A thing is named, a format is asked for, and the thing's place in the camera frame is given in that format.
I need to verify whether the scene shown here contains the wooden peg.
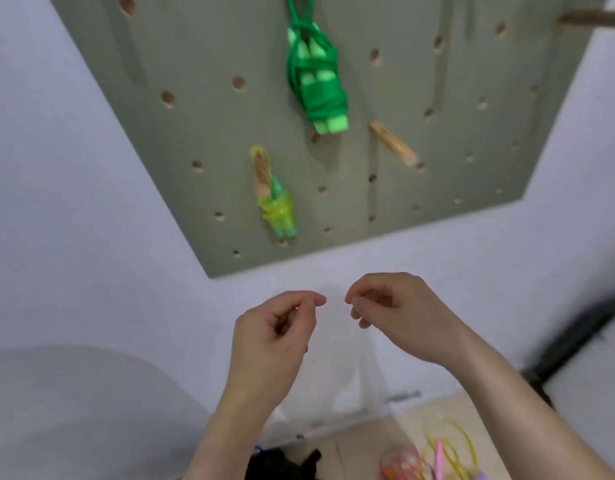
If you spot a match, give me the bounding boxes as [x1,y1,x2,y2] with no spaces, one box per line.
[560,9,615,26]
[254,151,269,196]
[370,121,419,168]

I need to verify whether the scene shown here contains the person's left hand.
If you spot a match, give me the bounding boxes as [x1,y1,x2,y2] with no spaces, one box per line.
[226,291,328,403]

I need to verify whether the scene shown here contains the person's right forearm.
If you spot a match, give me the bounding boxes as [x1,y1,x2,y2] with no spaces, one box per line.
[437,329,615,480]

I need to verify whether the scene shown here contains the green jump rope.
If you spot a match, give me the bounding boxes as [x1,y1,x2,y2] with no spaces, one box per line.
[285,0,350,135]

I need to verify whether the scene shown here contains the person's right hand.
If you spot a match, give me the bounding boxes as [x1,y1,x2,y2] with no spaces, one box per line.
[345,272,471,366]

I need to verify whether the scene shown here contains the grey-green pegboard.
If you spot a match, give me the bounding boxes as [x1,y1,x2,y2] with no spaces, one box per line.
[46,0,610,280]

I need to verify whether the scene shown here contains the person's left forearm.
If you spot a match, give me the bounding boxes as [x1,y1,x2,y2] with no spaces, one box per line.
[181,384,289,480]

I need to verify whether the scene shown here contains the white round table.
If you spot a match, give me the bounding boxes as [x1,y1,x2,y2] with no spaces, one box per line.
[0,345,214,480]

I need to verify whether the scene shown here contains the clear plastic bag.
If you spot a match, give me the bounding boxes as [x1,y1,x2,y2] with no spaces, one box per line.
[265,284,394,448]

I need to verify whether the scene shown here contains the black cord bundle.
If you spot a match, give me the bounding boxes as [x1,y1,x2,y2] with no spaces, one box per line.
[244,446,323,480]

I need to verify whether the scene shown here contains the yellow-green jump rope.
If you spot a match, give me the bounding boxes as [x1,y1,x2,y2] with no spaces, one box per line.
[249,145,298,239]

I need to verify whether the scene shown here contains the black metal bar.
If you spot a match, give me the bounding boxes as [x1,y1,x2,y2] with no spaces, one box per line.
[519,294,615,411]

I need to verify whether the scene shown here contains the yellow jump rope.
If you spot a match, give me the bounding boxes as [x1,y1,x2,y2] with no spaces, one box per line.
[422,416,482,480]

